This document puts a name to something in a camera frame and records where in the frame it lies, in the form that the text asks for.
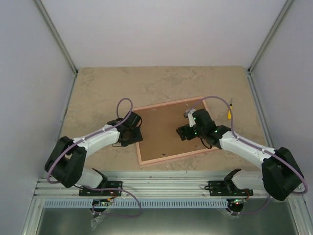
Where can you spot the aluminium corner post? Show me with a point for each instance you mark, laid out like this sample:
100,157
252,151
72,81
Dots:
48,21
272,31

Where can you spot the brown frame backing board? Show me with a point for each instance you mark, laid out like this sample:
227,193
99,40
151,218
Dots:
161,132

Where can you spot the pink picture frame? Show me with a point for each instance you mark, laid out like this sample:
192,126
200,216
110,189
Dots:
141,159

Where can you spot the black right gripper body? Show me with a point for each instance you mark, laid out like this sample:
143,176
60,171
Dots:
200,132

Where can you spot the yellow handled screwdriver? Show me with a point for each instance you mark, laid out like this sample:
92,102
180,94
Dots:
229,114

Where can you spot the aluminium rail mounting base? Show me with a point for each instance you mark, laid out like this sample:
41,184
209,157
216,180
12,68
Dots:
145,184

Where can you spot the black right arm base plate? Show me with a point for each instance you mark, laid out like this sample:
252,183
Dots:
220,189

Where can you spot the right aluminium corner post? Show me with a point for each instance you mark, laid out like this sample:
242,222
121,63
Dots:
272,31

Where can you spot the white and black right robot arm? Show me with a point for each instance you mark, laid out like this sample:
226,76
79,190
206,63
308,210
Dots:
279,173

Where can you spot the left aluminium corner post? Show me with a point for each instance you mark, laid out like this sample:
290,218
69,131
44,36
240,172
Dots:
48,21

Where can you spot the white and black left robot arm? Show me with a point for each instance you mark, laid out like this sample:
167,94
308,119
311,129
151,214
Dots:
66,163

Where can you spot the clear plastic bag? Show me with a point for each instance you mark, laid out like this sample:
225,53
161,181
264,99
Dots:
95,221

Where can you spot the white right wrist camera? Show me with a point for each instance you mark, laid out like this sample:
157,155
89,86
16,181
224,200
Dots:
189,114

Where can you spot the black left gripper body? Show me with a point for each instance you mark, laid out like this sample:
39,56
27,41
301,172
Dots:
132,138

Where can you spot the grey slotted cable duct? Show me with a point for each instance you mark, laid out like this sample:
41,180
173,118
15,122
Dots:
144,203

